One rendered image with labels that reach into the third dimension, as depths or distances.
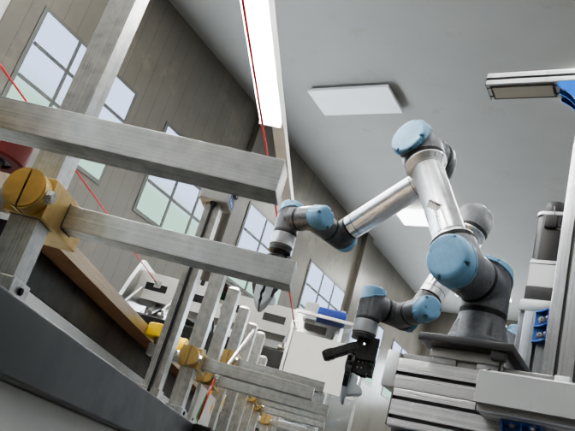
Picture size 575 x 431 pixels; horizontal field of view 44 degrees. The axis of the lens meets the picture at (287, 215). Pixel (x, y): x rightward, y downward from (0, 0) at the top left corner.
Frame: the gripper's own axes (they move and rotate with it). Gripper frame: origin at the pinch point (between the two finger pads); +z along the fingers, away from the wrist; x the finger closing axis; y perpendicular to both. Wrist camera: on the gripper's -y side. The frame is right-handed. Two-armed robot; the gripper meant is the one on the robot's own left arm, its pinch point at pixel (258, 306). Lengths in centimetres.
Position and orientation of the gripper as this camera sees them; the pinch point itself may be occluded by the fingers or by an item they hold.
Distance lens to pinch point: 211.7
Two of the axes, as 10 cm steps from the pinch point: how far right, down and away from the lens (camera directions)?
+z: -2.7, 8.9, -3.7
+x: -9.0, -0.9, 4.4
